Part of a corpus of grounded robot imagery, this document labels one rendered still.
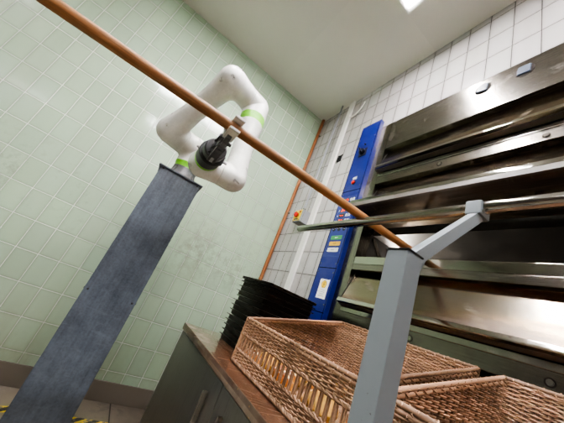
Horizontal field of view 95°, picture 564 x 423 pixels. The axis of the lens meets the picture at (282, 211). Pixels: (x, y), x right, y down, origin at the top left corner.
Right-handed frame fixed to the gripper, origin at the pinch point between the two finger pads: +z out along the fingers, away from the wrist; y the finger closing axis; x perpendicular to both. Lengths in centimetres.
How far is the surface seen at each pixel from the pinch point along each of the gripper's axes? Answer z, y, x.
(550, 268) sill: 39, 2, -88
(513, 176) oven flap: 35, -21, -73
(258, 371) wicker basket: -10, 57, -40
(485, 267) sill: 24, 2, -88
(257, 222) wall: -124, -16, -64
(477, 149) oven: 17, -49, -88
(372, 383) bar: 37, 43, -28
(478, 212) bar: 38, 4, -50
